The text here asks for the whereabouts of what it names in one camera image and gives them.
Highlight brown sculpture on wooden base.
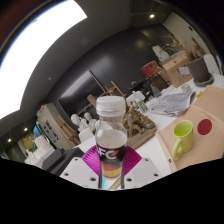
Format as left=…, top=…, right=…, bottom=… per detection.
left=121, top=99, right=158, bottom=151

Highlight white plaster bust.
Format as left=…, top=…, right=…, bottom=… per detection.
left=70, top=113, right=88, bottom=133
left=83, top=111, right=98, bottom=129

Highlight red box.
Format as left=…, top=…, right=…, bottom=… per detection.
left=140, top=60, right=161, bottom=79

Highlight brown cardboard box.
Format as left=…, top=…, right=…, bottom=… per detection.
left=161, top=53, right=194, bottom=88

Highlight black wall screen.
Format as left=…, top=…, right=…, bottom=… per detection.
left=57, top=69, right=106, bottom=116

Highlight green spray bottle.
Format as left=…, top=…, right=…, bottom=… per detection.
left=138, top=98, right=148, bottom=113

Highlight clear bottle with black label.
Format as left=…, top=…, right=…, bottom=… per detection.
left=94, top=95, right=129, bottom=190

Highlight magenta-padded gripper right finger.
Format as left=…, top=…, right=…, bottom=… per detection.
left=121, top=146, right=164, bottom=190

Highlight ceiling spot lights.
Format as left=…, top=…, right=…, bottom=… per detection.
left=6, top=13, right=156, bottom=144

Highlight white wrapped figure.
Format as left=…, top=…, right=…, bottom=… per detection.
left=152, top=44, right=169, bottom=63

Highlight white chair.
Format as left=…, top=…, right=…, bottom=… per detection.
left=126, top=90, right=146, bottom=106
left=78, top=128, right=96, bottom=144

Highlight grey plant saucer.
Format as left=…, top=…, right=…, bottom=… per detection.
left=192, top=73, right=215, bottom=88

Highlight black case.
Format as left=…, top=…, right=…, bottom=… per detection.
left=41, top=148, right=66, bottom=171
left=49, top=146, right=86, bottom=176

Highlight light wooden board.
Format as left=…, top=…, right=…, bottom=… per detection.
left=154, top=106, right=224, bottom=173
left=191, top=84, right=224, bottom=114

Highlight tall wooden easel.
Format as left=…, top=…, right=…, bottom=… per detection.
left=56, top=114, right=81, bottom=146

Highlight flat round red coaster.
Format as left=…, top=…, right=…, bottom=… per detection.
left=196, top=118, right=213, bottom=136

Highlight small wooden easel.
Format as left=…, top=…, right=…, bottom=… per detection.
left=104, top=80, right=128, bottom=99

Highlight yellow-green mug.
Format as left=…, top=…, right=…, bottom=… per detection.
left=171, top=119, right=195, bottom=160

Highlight small glass jar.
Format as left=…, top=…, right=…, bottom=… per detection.
left=181, top=83, right=193, bottom=94

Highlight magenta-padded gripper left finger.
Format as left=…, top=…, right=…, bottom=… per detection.
left=59, top=146, right=102, bottom=190

